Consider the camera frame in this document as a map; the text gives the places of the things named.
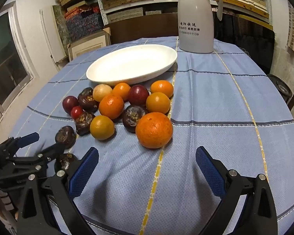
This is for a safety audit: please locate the red cherry tomato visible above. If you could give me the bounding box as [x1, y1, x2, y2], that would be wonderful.
[71, 106, 84, 119]

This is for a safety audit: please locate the yellow-orange tangerine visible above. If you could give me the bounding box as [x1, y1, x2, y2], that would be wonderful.
[90, 115, 115, 141]
[146, 92, 171, 115]

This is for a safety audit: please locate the blue patterned box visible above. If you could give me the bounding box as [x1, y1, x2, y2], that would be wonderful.
[65, 1, 103, 42]

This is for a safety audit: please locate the large orange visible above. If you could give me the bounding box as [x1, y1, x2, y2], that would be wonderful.
[135, 112, 174, 149]

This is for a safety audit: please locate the pale yellow round fruit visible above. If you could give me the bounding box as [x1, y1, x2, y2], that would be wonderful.
[93, 84, 113, 102]

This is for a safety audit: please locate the small orange tangerine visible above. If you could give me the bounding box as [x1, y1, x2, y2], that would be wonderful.
[112, 82, 131, 101]
[151, 80, 174, 98]

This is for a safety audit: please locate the white oval plate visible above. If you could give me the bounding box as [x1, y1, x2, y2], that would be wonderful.
[86, 44, 178, 87]

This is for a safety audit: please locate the white thermos jug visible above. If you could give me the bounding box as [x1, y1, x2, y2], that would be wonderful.
[177, 0, 223, 53]

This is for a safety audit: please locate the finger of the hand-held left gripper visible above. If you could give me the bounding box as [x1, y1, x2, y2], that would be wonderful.
[0, 132, 40, 156]
[5, 142, 66, 174]

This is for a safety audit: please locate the white framed window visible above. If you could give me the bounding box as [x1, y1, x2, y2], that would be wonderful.
[0, 1, 37, 113]

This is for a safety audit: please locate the stack of wooden frames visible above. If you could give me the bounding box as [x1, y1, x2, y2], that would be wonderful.
[220, 0, 270, 17]

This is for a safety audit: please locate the white metal shelf rack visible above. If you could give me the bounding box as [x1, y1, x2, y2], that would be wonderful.
[93, 0, 272, 25]

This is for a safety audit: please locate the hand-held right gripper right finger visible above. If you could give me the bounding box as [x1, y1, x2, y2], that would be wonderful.
[195, 146, 278, 235]

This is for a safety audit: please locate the cardboard box with frame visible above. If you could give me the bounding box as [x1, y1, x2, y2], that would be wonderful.
[68, 28, 111, 61]

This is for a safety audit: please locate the deep orange tangerine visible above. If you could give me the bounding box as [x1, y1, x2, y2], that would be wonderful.
[99, 93, 125, 120]

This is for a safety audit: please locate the blue checked tablecloth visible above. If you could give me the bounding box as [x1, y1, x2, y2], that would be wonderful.
[5, 36, 294, 235]

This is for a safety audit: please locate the white leaning board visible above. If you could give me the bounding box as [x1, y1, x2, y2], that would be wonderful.
[40, 9, 69, 64]

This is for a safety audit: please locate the black round object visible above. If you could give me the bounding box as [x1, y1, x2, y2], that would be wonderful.
[267, 74, 293, 103]

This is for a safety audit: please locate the purple plum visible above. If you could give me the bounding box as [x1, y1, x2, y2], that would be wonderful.
[128, 85, 150, 106]
[62, 96, 79, 114]

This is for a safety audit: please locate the grey patterned box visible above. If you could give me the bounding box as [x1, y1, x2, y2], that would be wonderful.
[107, 7, 144, 22]

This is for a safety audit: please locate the brown wooden chair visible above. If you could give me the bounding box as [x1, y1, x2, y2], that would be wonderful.
[104, 12, 179, 45]

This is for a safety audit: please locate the dark water chestnut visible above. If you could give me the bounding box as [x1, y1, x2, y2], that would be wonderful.
[75, 112, 96, 136]
[122, 105, 149, 133]
[78, 94, 100, 114]
[78, 87, 94, 101]
[54, 153, 78, 173]
[55, 126, 76, 149]

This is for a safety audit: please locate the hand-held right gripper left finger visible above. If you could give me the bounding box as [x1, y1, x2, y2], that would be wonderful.
[16, 147, 100, 235]

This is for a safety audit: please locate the green marbled panel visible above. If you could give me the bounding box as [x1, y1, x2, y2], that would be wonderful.
[53, 5, 71, 44]

